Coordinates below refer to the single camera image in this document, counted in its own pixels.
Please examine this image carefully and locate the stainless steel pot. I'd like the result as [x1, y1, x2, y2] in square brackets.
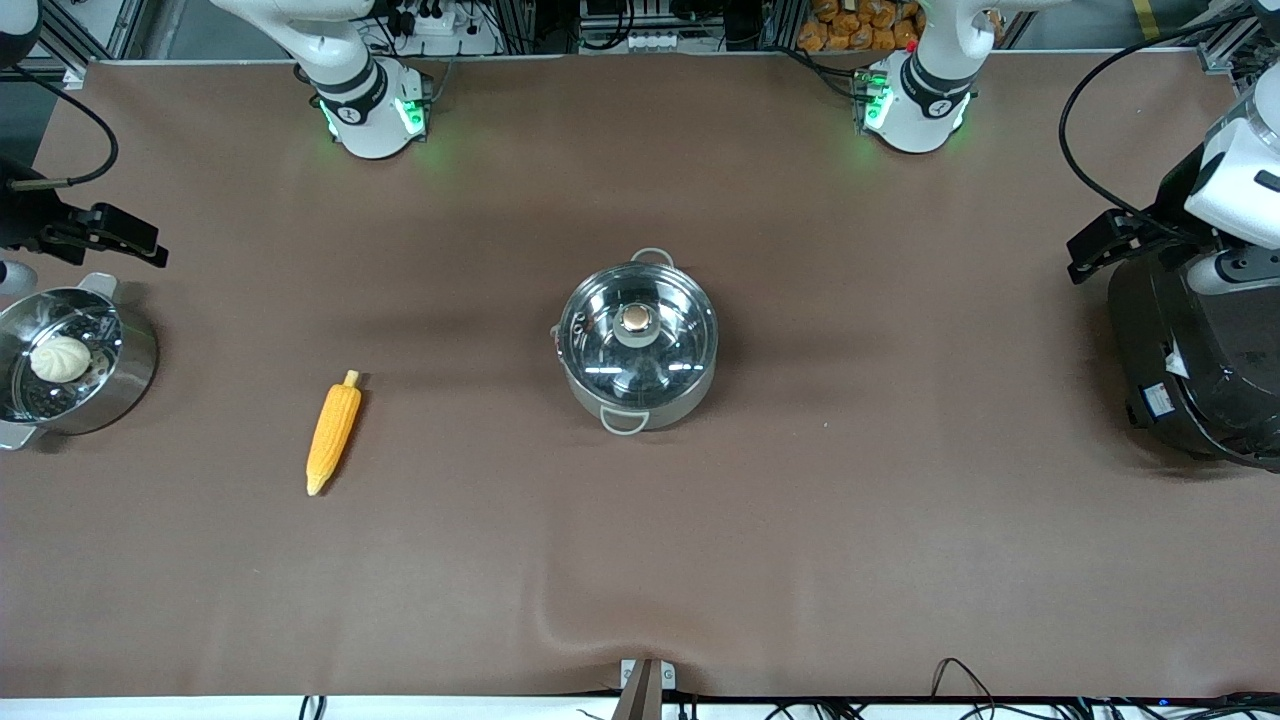
[550, 247, 721, 437]

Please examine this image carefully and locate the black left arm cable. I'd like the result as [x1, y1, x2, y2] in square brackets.
[1058, 8, 1280, 241]

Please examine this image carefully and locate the white steamed bun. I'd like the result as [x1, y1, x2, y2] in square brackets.
[29, 335, 93, 384]

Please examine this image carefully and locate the steel steamer pot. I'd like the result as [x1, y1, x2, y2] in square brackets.
[0, 272, 160, 452]

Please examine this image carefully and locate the white power strip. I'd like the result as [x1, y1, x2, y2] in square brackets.
[385, 0, 463, 38]

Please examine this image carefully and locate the metal table bracket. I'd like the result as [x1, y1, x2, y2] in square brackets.
[619, 657, 678, 720]

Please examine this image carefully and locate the glass pot lid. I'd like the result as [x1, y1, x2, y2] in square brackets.
[557, 262, 720, 410]

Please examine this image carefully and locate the black rice cooker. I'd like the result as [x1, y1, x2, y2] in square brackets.
[1106, 245, 1280, 472]

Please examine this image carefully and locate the brown table mat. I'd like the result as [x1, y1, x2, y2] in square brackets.
[0, 55, 1280, 699]

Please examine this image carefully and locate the basket of bread rolls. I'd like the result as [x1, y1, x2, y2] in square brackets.
[797, 0, 927, 54]

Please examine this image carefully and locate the aluminium frame profile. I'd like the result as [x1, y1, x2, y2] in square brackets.
[1195, 15, 1263, 76]

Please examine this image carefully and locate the yellow corn cob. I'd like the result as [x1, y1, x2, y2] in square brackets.
[305, 369, 363, 498]

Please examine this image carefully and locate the black looped cable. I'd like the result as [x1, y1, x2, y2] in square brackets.
[930, 657, 1001, 716]

